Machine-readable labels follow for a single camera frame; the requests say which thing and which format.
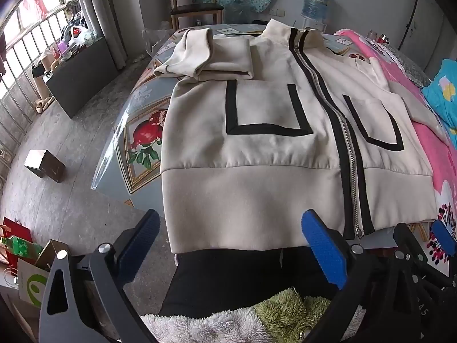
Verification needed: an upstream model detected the white plastic bag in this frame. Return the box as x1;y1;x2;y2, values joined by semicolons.
68;25;97;47

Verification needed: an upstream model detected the brown cardboard carton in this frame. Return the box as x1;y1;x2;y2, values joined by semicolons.
36;239;72;272

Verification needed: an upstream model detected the cream zip jacket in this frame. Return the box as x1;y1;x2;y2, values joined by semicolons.
153;18;451;254

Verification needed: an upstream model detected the clear plastic bag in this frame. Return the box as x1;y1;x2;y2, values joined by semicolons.
143;21;179;58

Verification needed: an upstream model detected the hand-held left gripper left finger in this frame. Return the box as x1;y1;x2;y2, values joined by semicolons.
39;209;161;343

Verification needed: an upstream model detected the fruit print tablecloth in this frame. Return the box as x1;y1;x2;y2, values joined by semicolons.
91;23;434;249

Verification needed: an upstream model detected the blue printed pillow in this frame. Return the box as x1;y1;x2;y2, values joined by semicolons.
423;59;457;140

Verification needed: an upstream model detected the white green paper bag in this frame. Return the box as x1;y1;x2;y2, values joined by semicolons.
16;257;51;310

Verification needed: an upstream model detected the person's fuzzy white green robe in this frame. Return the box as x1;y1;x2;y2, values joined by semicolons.
141;286;368;343

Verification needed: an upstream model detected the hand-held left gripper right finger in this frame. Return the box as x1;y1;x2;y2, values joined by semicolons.
302;210;411;343

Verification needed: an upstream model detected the black low cabinet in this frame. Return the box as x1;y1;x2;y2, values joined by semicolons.
46;36;120;119

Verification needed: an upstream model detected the red paper bag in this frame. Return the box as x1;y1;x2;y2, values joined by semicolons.
0;218;34;276

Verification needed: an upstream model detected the grey curtain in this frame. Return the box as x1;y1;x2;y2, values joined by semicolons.
77;0;128;70

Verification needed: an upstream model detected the pink floral blanket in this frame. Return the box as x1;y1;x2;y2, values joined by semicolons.
334;29;457;286

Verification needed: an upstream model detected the beige wooden stand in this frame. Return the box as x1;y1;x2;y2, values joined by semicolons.
31;52;58;113

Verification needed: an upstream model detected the wooden chair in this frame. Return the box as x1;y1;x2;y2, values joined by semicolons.
167;0;225;30

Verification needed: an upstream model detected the white water dispenser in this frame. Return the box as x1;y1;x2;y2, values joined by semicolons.
302;19;327;33

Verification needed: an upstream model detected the blue water jug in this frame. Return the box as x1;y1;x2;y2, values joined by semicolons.
300;0;332;24

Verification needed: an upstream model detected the grey knit cloth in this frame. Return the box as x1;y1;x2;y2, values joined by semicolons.
387;45;432;88

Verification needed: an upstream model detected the dark wall cable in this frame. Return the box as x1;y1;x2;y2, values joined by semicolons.
398;0;422;52

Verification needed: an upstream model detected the small brown box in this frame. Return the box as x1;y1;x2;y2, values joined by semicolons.
24;149;67;183

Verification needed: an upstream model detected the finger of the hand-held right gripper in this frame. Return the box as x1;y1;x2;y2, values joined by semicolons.
393;222;429;268
430;219;457;268

